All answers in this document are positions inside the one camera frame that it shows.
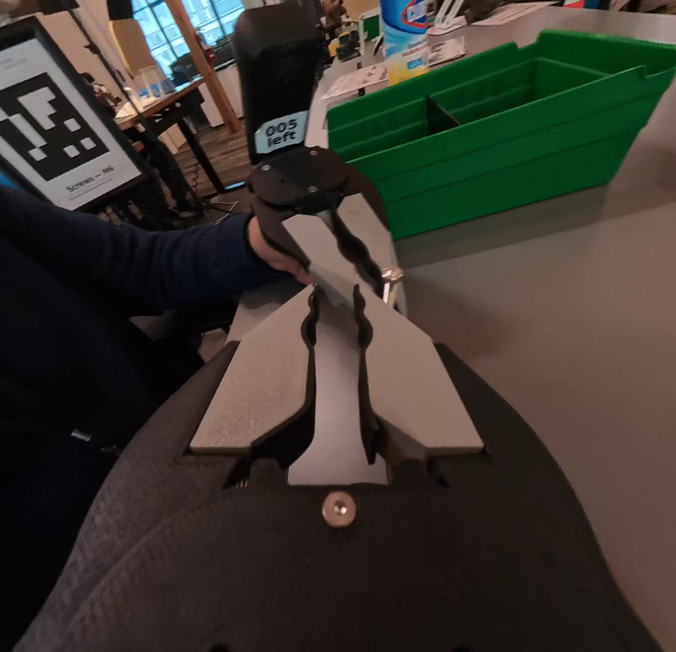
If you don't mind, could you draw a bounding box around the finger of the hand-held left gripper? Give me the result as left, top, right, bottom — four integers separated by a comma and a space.
338, 192, 408, 317
281, 211, 383, 309

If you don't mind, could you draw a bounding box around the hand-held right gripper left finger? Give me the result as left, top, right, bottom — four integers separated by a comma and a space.
189, 285, 324, 470

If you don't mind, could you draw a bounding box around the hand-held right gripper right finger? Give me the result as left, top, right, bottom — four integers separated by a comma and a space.
351, 284, 485, 465

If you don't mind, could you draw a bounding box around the silver hex bolt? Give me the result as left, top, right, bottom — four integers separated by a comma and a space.
381, 266, 405, 307

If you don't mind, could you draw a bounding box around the person's left forearm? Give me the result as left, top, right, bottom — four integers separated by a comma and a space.
0, 183, 275, 317

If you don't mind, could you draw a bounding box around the person's left hand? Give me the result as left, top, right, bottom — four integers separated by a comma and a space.
247, 215, 313, 286

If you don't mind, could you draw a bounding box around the printed paper sheet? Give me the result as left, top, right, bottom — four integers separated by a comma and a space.
427, 35, 468, 64
319, 63, 393, 101
470, 1, 561, 27

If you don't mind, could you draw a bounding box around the yellow black tool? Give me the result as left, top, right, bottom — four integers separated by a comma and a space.
330, 29, 366, 62

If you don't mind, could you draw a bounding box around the wooden workbench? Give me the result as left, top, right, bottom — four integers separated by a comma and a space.
115, 73, 227, 194

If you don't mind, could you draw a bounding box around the disinfectant wipes canister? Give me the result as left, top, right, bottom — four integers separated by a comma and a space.
376, 0, 433, 86

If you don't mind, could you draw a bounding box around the green plastic bin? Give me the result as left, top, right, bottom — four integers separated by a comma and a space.
326, 29, 676, 241

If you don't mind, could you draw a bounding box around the large paned window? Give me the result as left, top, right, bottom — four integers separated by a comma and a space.
129, 0, 246, 67

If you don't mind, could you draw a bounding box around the white desk lamp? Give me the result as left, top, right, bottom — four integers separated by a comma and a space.
427, 0, 478, 36

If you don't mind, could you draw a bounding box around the person's dark clothing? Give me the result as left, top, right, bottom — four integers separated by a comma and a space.
0, 240, 233, 652

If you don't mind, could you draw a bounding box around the black framed tag display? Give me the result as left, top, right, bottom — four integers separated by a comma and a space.
0, 17, 150, 212

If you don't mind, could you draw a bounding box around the wooden post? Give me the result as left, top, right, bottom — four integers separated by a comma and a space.
158, 0, 244, 135

